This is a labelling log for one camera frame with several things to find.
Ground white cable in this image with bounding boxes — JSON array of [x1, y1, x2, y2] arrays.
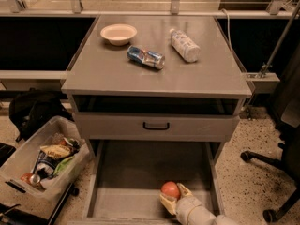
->
[[220, 8, 233, 52]]

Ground clear plastic storage bin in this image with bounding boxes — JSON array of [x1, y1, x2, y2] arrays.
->
[[0, 116, 90, 201]]

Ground blue white snack bag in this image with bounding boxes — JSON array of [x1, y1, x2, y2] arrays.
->
[[33, 151, 59, 179]]

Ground open grey drawer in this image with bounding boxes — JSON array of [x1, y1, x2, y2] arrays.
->
[[67, 141, 224, 225]]

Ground black backpack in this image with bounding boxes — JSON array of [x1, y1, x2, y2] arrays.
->
[[9, 89, 73, 143]]

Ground clear plastic water bottle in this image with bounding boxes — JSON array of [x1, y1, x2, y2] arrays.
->
[[170, 29, 201, 63]]

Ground green snack bag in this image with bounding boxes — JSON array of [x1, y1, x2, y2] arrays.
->
[[53, 156, 74, 176]]

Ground grey drawer cabinet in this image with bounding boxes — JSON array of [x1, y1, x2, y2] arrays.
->
[[62, 15, 251, 158]]

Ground red soda can in bin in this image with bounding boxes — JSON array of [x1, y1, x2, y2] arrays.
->
[[21, 172, 41, 186]]

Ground red apple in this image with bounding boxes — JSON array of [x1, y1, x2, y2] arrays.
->
[[160, 181, 181, 200]]

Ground crushed blue soda can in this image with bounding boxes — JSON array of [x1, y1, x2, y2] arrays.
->
[[127, 46, 165, 70]]

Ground metal clamp bracket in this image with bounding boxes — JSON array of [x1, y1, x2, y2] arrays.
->
[[245, 0, 300, 94]]

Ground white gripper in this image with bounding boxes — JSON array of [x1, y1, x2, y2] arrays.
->
[[159, 183, 202, 225]]

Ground yellow chip bag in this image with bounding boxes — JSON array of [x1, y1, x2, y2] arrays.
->
[[40, 144, 71, 159]]

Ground closed drawer with black handle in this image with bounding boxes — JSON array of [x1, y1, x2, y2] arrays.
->
[[74, 112, 239, 142]]

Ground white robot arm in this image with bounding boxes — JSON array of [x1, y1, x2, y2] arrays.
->
[[159, 181, 239, 225]]

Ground black office chair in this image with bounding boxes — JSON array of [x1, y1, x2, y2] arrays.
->
[[240, 47, 300, 223]]

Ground white paper bowl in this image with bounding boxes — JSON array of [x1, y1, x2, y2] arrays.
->
[[100, 24, 137, 46]]

